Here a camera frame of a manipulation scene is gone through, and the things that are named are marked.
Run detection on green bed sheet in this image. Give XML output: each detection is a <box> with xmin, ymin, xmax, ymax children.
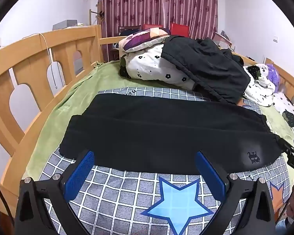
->
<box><xmin>22</xmin><ymin>62</ymin><xmax>294</xmax><ymax>179</ymax></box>

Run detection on purple plush toy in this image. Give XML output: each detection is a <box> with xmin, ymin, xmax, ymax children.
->
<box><xmin>266</xmin><ymin>64</ymin><xmax>281</xmax><ymax>87</ymax></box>

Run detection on purple patchwork pillow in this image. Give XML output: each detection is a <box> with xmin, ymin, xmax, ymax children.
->
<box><xmin>115</xmin><ymin>28</ymin><xmax>172</xmax><ymax>53</ymax></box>

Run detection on dark wooden chair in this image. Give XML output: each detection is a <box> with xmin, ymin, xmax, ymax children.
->
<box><xmin>118</xmin><ymin>26</ymin><xmax>141</xmax><ymax>38</ymax></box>

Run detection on grey grid star blanket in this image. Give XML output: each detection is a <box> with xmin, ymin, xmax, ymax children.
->
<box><xmin>38</xmin><ymin>87</ymin><xmax>294</xmax><ymax>235</ymax></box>

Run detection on grey box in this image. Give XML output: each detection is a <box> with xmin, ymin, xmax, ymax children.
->
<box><xmin>53</xmin><ymin>20</ymin><xmax>76</xmax><ymax>31</ymax></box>

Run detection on wooden coat rack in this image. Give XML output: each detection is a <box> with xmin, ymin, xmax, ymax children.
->
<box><xmin>89</xmin><ymin>2</ymin><xmax>106</xmax><ymax>26</ymax></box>

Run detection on white floral pillow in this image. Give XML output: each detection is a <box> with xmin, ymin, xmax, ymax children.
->
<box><xmin>272</xmin><ymin>93</ymin><xmax>294</xmax><ymax>137</ymax></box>

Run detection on black pants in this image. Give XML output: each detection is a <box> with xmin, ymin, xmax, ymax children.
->
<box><xmin>59</xmin><ymin>94</ymin><xmax>285</xmax><ymax>174</ymax></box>

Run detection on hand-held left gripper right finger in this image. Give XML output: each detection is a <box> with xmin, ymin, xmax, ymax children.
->
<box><xmin>195</xmin><ymin>150</ymin><xmax>277</xmax><ymax>235</ymax></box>

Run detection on white charging cable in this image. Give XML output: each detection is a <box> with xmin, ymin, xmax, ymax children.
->
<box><xmin>23</xmin><ymin>33</ymin><xmax>58</xmax><ymax>89</ymax></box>

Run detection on white floral quilt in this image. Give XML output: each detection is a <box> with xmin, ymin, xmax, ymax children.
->
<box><xmin>119</xmin><ymin>43</ymin><xmax>277</xmax><ymax>107</ymax></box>

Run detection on maroon floral curtain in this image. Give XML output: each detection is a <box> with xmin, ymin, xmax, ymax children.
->
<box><xmin>99</xmin><ymin>0</ymin><xmax>220</xmax><ymax>40</ymax></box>

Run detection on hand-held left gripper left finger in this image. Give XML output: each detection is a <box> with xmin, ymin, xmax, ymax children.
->
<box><xmin>15</xmin><ymin>150</ymin><xmax>98</xmax><ymax>235</ymax></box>

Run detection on wooden bed frame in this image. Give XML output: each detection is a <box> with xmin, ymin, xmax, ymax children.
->
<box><xmin>0</xmin><ymin>24</ymin><xmax>294</xmax><ymax>226</ymax></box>

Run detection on black jacket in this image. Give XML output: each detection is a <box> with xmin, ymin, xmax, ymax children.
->
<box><xmin>160</xmin><ymin>35</ymin><xmax>251</xmax><ymax>104</ymax></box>

